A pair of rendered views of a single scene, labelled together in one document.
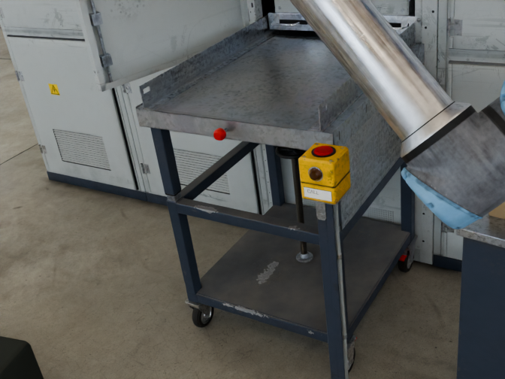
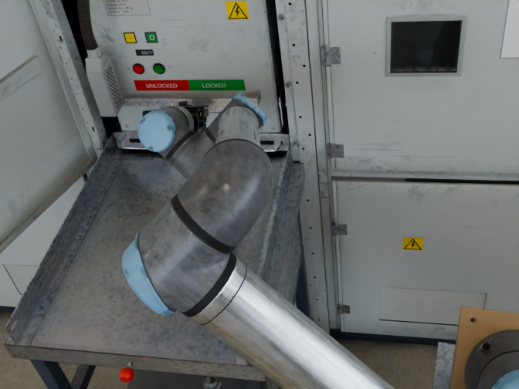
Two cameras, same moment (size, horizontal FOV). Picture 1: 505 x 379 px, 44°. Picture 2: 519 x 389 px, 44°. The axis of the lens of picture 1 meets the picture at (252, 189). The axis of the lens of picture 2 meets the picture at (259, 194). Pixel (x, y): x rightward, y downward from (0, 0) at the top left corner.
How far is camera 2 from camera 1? 82 cm
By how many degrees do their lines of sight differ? 20
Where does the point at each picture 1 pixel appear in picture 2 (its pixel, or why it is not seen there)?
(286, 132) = (207, 366)
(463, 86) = (349, 199)
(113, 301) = not seen: outside the picture
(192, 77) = (56, 266)
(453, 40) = (335, 162)
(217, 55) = (75, 220)
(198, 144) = not seen: hidden behind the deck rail
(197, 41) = (39, 191)
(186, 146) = (36, 262)
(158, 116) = (38, 351)
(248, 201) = not seen: hidden behind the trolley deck
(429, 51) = (309, 169)
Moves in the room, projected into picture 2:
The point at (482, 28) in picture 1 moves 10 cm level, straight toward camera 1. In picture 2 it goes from (365, 152) to (371, 175)
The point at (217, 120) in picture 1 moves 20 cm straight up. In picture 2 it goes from (118, 356) to (92, 300)
